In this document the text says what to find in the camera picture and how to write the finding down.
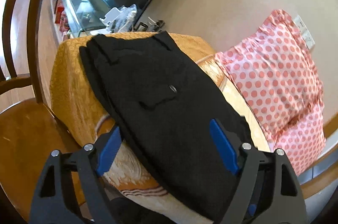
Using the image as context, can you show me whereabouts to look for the black pants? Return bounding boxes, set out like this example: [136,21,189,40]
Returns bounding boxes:
[79,32,252,221]

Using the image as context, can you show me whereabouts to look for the brown wooden chair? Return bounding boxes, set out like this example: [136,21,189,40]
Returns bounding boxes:
[1,0,84,223]

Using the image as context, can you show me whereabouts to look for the golden yellow bed blanket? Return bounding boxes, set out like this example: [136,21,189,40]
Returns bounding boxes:
[50,33,270,223]

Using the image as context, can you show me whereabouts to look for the pink polka dot pillow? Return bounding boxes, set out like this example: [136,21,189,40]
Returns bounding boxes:
[215,9,326,175]

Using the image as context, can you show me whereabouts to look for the white clutter on stand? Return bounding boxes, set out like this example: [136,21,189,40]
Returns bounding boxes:
[100,4,138,33]

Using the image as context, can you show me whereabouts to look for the glass top TV stand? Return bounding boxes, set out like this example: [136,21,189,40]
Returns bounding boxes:
[61,0,110,38]

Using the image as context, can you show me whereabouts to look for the white wall switch plate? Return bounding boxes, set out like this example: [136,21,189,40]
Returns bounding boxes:
[302,30,315,51]

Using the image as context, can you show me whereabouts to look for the white wall power socket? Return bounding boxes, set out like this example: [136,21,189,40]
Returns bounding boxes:
[293,15,307,35]

